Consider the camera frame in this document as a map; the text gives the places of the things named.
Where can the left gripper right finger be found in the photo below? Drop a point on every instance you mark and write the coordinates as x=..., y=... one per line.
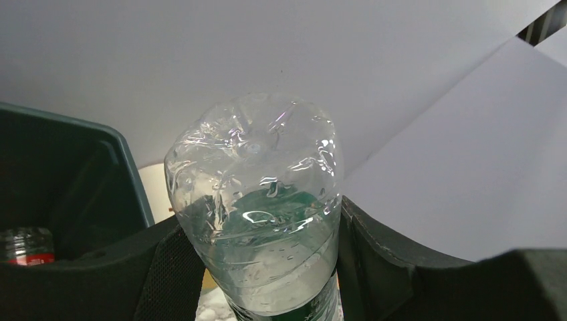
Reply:
x=384, y=275

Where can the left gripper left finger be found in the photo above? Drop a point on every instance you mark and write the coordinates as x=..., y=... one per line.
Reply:
x=154, y=274

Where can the red label clear bottle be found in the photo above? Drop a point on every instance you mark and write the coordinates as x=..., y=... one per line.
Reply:
x=27, y=246

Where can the dark green label bottle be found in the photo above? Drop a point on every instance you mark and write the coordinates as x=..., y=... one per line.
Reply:
x=255, y=183

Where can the dark green plastic bin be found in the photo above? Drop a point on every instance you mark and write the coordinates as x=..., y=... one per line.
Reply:
x=75, y=178

